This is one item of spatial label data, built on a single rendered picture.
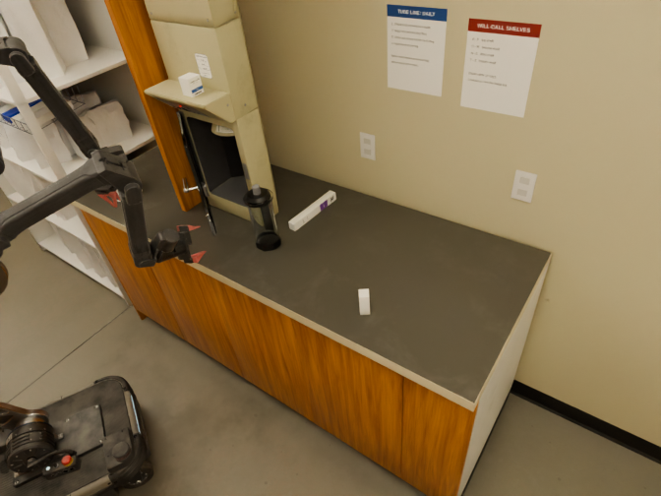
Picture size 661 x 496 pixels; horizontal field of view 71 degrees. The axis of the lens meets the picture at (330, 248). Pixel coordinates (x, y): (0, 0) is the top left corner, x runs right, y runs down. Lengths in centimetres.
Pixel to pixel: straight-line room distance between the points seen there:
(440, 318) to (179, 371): 166
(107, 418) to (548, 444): 199
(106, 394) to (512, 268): 190
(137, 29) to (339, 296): 116
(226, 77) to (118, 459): 155
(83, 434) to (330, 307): 133
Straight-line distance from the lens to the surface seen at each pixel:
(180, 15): 171
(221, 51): 162
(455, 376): 140
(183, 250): 172
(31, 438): 235
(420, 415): 163
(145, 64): 190
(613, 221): 174
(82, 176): 132
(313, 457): 233
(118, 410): 245
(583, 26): 151
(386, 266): 168
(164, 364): 282
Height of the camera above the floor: 210
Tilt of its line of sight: 41 degrees down
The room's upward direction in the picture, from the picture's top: 7 degrees counter-clockwise
